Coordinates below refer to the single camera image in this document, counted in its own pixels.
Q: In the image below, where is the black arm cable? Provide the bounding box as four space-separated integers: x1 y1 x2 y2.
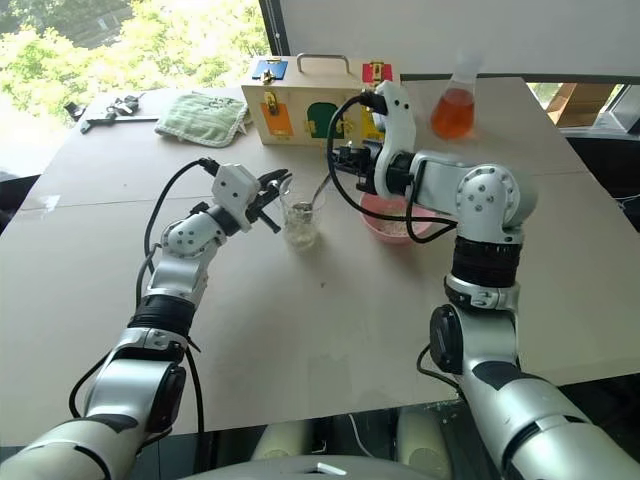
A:
68 156 224 437
325 88 461 390

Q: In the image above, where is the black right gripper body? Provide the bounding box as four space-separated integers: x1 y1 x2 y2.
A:
355 141 387 194

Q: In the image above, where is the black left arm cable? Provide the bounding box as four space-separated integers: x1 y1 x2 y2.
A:
68 156 224 437

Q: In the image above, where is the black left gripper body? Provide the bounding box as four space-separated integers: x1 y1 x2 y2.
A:
247 181 280 224

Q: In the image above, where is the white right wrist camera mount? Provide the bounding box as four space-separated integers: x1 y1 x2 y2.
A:
372 80 418 197

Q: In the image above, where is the bunch of keys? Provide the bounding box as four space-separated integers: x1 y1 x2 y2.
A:
103 93 147 119

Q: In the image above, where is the glass mug with oatmeal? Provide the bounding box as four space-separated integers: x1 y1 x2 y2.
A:
279 177 327 253

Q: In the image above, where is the grey case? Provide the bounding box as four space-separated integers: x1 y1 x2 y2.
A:
596 83 640 134

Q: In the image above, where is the thin white cable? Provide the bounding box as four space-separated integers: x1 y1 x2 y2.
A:
347 413 375 457

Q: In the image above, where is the metal bar tool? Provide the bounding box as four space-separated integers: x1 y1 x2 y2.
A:
80 110 161 134

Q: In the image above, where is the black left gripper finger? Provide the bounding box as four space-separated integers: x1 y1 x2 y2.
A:
252 205 280 236
257 169 293 189

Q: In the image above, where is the glass flask with orange liquid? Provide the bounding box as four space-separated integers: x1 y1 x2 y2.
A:
430 48 485 141

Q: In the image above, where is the wooden latch box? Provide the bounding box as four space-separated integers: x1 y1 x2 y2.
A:
241 53 405 148

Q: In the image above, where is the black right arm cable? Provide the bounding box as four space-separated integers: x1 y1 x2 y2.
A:
325 88 461 390

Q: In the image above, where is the green quilted cloth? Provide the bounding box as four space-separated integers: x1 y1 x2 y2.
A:
153 92 250 150

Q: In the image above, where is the white board panel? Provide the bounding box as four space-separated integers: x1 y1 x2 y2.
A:
272 0 640 80

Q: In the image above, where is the pink bowl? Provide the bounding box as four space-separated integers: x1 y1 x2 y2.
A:
359 192 441 246

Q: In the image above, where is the metal spoon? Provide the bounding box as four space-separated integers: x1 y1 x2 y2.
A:
292 172 334 214

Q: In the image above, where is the cardboard box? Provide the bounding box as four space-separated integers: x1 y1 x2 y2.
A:
546 82 627 127

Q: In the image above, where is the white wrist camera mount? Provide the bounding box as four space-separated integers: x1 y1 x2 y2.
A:
211 163 262 234
372 80 418 197

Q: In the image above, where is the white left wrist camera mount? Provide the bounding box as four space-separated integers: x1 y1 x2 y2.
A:
211 163 262 234

